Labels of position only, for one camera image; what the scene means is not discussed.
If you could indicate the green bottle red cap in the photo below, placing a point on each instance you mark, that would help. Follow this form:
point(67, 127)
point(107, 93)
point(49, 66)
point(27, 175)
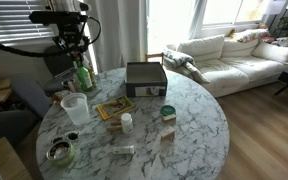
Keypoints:
point(84, 77)

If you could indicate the translucent plastic cup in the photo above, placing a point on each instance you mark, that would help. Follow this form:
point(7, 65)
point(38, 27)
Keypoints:
point(75, 105)

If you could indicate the small wooden block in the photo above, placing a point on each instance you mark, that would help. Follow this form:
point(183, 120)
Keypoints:
point(167, 133)

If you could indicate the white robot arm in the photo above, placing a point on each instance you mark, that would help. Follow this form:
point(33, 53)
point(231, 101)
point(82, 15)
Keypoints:
point(68, 6)

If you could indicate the yellow picture book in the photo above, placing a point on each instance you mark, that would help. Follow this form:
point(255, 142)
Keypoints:
point(113, 107)

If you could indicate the wooden chair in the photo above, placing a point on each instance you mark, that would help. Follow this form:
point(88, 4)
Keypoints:
point(156, 55)

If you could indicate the wooden block near lid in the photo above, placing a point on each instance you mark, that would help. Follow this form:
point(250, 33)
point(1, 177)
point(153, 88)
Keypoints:
point(169, 118)

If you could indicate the white pill bottle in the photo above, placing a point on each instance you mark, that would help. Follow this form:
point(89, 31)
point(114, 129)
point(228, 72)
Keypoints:
point(126, 121)

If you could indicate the grey throw blanket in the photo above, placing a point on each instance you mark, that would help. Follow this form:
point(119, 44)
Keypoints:
point(184, 64)

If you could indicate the wooden sticks pile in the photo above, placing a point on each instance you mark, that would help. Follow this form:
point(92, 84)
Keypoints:
point(115, 125)

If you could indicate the white tube lying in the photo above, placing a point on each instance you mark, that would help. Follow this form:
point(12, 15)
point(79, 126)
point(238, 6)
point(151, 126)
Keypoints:
point(123, 150)

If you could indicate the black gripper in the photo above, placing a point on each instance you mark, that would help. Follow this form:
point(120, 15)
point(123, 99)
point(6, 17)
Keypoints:
point(70, 31)

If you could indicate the dark blue cardboard box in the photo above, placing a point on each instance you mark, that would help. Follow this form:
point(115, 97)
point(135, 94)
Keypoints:
point(145, 79)

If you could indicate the grey office chair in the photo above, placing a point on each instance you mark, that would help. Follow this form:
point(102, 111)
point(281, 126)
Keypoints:
point(15, 125)

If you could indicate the orange snack packet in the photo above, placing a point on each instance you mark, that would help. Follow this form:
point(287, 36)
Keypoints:
point(58, 96)

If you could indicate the white sofa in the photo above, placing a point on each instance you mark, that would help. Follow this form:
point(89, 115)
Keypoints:
point(232, 66)

